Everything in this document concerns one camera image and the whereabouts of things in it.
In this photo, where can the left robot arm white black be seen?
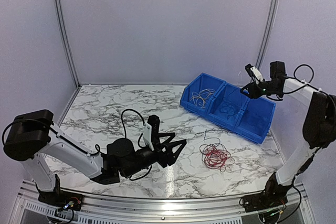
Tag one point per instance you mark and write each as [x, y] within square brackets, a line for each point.
[34, 134]

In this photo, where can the left aluminium corner post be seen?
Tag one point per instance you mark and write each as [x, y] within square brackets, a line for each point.
[66, 43]

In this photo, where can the blue three-compartment plastic bin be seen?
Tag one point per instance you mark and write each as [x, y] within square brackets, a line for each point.
[223, 104]

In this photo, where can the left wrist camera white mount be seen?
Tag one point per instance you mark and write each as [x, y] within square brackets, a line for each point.
[149, 136]

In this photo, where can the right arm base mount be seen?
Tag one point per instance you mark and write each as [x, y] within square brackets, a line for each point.
[259, 201]

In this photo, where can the aluminium corner post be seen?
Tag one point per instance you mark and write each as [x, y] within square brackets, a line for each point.
[66, 43]
[267, 32]

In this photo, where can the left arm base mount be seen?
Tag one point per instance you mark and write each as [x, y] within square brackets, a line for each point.
[61, 198]

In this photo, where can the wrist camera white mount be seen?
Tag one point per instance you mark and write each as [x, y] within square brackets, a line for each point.
[254, 73]
[149, 136]

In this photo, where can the right aluminium corner post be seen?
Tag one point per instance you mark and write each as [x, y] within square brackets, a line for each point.
[267, 32]

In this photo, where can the aluminium front rail frame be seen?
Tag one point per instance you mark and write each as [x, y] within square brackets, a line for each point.
[112, 209]

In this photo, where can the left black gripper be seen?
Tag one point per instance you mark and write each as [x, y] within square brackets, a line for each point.
[169, 158]

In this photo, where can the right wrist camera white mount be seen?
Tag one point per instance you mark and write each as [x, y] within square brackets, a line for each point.
[254, 73]

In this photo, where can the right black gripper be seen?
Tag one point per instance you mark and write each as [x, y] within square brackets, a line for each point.
[251, 88]

